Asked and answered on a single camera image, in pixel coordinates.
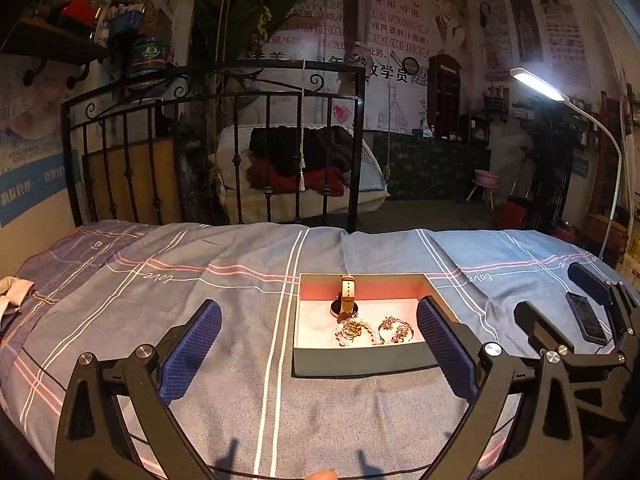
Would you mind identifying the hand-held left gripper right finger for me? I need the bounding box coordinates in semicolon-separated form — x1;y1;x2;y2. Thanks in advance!
416;296;586;480

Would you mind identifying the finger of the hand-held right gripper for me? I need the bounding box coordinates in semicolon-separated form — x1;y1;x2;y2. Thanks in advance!
514;301;576;356
567;261;640;341

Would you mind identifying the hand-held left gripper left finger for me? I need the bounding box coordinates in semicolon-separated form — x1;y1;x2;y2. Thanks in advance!
52;299;223;480

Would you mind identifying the pale green jewelry box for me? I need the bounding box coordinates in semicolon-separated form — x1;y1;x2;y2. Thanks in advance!
292;272;463;378

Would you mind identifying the white pearl bracelet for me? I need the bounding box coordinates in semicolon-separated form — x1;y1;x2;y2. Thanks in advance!
334;317;377;349

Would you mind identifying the black smartphone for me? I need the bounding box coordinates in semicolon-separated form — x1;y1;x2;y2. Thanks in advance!
566;291;610;345

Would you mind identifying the blue striped bedsheet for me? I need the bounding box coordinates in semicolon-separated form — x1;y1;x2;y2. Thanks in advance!
0;222;640;480

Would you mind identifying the red container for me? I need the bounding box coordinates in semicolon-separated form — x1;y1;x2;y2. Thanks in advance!
495;197;532;232

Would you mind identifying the pink stool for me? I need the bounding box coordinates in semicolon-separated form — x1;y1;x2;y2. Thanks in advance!
467;169;501;212

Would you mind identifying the white hanging swing chair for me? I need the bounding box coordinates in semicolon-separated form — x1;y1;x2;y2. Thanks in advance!
215;122;392;224

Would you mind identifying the green patterned counter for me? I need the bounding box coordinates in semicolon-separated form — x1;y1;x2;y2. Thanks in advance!
362;130;492;202

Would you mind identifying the beige cloth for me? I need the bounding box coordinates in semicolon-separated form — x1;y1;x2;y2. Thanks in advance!
0;275;37;332

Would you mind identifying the yellow wooden board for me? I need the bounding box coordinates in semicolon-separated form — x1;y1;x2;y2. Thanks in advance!
82;137;184;227

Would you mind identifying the light blue cushion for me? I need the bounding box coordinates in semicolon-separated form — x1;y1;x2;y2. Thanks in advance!
350;144;389;194

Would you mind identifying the white floor lamp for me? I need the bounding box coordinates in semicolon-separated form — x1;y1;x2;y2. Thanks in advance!
509;66;624;262

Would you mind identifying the red garment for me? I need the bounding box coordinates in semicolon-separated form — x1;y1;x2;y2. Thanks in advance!
247;160;347;197

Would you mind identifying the black metal bed headboard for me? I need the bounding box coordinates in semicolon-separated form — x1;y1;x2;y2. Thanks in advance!
60;60;368;234

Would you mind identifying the black garment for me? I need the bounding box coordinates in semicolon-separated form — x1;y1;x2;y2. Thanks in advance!
249;126;354;177

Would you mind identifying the red phone booth cabinet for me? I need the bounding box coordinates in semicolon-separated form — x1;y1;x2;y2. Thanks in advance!
427;52;464;137

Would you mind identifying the green round tin can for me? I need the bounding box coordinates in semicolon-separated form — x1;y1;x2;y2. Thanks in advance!
125;35;172;84

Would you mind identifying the red box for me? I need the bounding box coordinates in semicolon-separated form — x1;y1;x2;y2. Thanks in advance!
60;0;99;27

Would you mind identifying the thin gold bangle bracelet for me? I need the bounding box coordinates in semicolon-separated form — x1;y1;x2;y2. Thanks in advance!
372;314;402;346

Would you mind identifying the brown strap wristwatch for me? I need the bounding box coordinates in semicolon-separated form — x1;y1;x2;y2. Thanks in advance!
330;275;361;323

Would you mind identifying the white tasselled rope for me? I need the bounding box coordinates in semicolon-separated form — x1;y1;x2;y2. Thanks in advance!
297;60;309;194

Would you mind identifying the wide portrait wall poster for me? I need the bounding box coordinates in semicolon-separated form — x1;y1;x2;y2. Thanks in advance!
539;0;592;89

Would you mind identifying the blue and white wall poster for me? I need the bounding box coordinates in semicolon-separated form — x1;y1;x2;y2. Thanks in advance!
0;55;82;229

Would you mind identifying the dark narrow wall poster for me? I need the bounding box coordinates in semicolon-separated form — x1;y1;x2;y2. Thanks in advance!
510;0;544;64

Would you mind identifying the narrow portrait wall poster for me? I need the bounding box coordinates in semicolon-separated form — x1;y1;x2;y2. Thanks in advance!
477;0;514;82

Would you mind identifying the large white wall poster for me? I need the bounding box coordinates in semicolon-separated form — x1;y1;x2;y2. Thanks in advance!
240;0;472;137

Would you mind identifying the dark wooden wall shelf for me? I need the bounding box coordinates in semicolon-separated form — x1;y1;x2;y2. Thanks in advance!
0;19;117;67

